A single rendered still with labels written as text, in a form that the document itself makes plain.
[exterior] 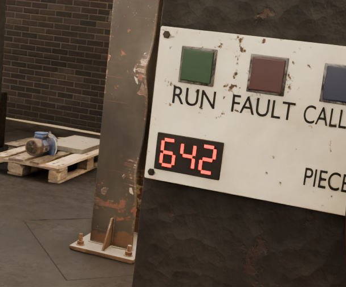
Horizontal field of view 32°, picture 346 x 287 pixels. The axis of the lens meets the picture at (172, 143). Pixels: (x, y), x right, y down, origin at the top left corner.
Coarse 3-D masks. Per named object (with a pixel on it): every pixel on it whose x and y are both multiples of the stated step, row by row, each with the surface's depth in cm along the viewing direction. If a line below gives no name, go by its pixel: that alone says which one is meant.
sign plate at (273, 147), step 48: (192, 48) 68; (240, 48) 67; (288, 48) 65; (336, 48) 63; (192, 96) 69; (240, 96) 67; (288, 96) 65; (192, 144) 69; (240, 144) 68; (288, 144) 66; (336, 144) 64; (240, 192) 69; (288, 192) 67; (336, 192) 65
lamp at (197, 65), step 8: (184, 48) 68; (184, 56) 68; (192, 56) 68; (200, 56) 68; (208, 56) 67; (184, 64) 68; (192, 64) 68; (200, 64) 68; (208, 64) 67; (184, 72) 68; (192, 72) 68; (200, 72) 68; (208, 72) 68; (192, 80) 68; (200, 80) 68; (208, 80) 68
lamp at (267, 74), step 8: (256, 64) 66; (264, 64) 65; (272, 64) 65; (280, 64) 65; (256, 72) 66; (264, 72) 66; (272, 72) 65; (280, 72) 65; (256, 80) 66; (264, 80) 66; (272, 80) 65; (280, 80) 65; (256, 88) 66; (264, 88) 66; (272, 88) 65; (280, 88) 65
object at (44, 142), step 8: (40, 136) 500; (48, 136) 504; (32, 144) 494; (40, 144) 494; (48, 144) 505; (56, 144) 503; (32, 152) 496; (40, 152) 496; (48, 152) 512; (56, 152) 522
